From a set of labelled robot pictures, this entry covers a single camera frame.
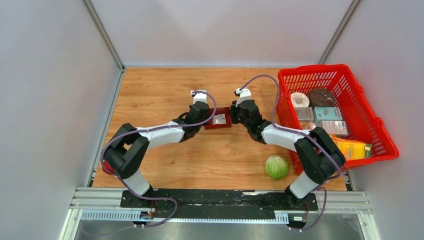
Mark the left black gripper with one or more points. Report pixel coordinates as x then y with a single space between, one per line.
207 117

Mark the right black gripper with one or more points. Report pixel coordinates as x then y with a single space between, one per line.
234 109

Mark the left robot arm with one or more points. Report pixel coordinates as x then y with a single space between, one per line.
123 154

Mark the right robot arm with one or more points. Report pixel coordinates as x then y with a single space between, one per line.
319 156

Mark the grey small box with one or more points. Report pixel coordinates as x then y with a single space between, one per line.
304 114

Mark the teal carton box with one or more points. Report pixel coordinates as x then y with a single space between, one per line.
327 114

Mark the pink white carton box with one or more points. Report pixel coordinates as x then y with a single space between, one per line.
335 127

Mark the white tissue roll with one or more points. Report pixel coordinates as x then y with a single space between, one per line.
299 100

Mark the green cabbage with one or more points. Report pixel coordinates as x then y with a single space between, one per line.
276 167

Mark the pink white packet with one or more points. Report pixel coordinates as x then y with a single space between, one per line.
310 126

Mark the brown round package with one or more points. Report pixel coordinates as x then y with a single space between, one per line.
321 97

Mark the red plastic shopping basket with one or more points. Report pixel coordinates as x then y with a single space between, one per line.
362 123

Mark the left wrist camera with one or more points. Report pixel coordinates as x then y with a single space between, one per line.
199 96

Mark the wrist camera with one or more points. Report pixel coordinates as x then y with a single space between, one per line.
199 96
243 94

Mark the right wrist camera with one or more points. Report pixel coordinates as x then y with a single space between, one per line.
243 94

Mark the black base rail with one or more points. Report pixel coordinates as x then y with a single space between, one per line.
220 205

